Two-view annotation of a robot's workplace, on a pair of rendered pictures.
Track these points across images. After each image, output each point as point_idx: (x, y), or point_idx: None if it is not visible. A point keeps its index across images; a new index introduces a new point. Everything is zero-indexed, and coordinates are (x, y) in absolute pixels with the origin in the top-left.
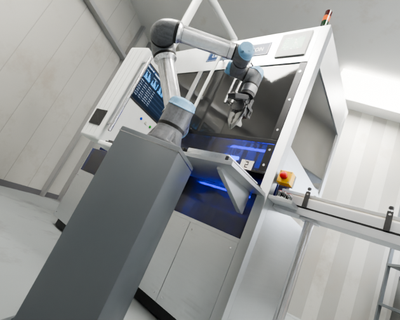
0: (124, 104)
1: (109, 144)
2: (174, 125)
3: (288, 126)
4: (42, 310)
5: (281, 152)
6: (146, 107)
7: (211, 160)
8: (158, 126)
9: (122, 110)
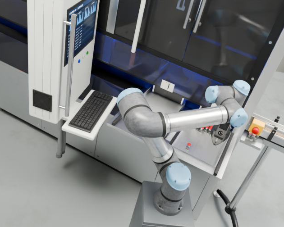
0: (70, 87)
1: (79, 134)
2: (180, 199)
3: (265, 78)
4: None
5: (254, 106)
6: (80, 47)
7: (200, 171)
8: (166, 202)
9: (64, 81)
